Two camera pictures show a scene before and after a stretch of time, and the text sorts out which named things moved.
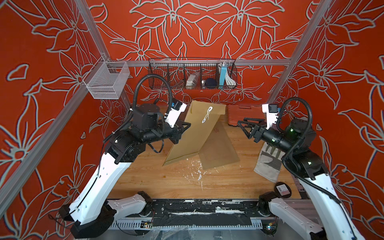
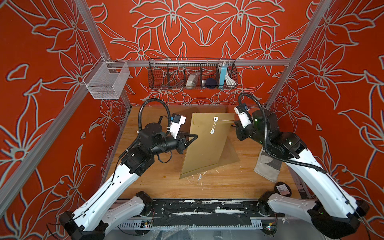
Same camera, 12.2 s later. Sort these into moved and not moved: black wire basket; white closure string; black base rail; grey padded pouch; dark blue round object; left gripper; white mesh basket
Moved: left gripper; white closure string
Not moved: black base rail; black wire basket; white mesh basket; dark blue round object; grey padded pouch
